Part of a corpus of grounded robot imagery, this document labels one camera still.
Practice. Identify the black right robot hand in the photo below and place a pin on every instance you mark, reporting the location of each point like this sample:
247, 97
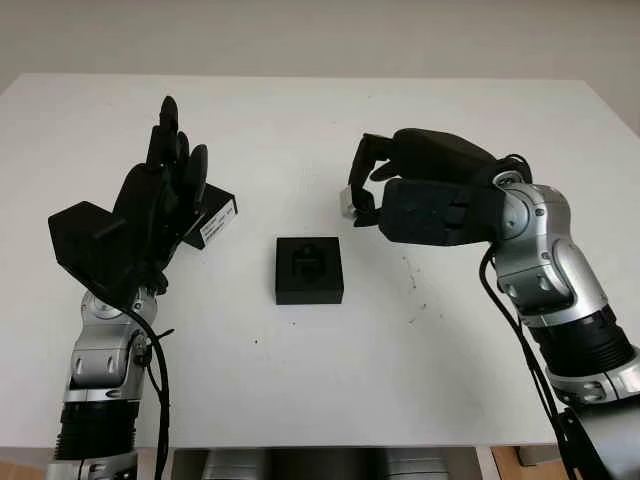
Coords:
440, 155

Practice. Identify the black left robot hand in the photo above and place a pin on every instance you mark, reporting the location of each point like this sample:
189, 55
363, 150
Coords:
140, 215

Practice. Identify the small silver camera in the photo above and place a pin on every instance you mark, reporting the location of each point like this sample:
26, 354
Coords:
346, 202

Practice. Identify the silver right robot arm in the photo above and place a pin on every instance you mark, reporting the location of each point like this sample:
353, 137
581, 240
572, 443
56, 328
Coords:
545, 250

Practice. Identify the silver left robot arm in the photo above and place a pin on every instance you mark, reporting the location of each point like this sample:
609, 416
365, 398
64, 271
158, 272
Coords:
100, 360

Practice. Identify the black box with label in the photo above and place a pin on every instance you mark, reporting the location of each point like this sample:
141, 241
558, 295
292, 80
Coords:
220, 207

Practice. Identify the grey robot torso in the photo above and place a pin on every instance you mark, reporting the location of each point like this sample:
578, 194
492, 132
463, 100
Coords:
325, 465

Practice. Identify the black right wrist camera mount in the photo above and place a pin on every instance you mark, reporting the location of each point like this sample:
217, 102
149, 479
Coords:
425, 215

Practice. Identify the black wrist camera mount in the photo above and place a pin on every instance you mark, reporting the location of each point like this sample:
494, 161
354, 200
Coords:
82, 240
425, 215

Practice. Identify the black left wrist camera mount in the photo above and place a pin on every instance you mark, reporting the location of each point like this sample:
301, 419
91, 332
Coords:
82, 240

